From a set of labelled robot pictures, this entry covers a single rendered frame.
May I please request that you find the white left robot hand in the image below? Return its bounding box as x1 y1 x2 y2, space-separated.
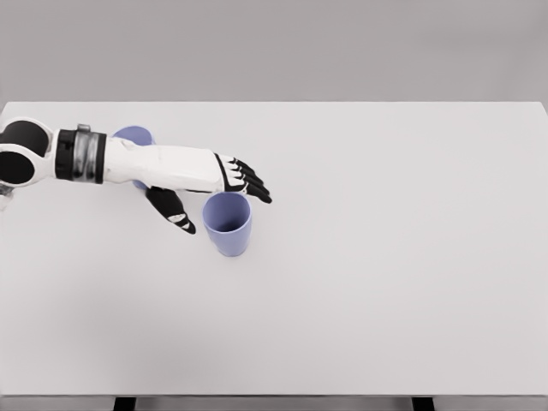
144 146 273 235

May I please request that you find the blue plastic cup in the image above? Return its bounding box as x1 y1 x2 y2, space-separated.
201 192 253 258
111 124 156 191

